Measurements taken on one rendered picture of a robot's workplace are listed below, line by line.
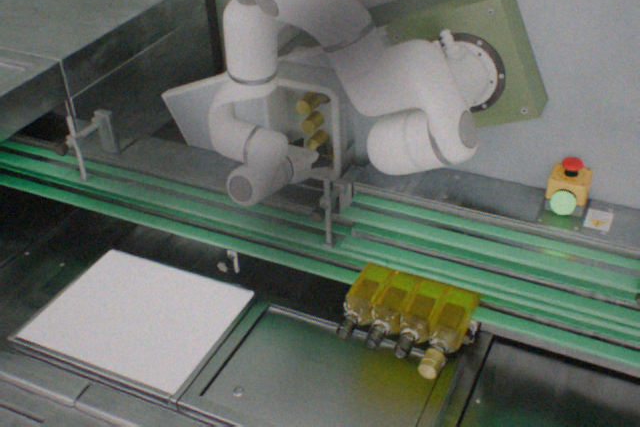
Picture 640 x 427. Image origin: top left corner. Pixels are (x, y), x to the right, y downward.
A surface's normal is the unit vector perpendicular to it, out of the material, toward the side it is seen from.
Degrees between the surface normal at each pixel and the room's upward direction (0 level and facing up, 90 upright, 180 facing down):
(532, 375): 89
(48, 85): 90
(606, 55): 0
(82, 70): 90
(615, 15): 0
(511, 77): 3
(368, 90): 9
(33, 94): 90
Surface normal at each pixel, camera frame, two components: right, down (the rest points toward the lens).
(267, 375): -0.04, -0.82
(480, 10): -0.48, 0.52
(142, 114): 0.90, 0.22
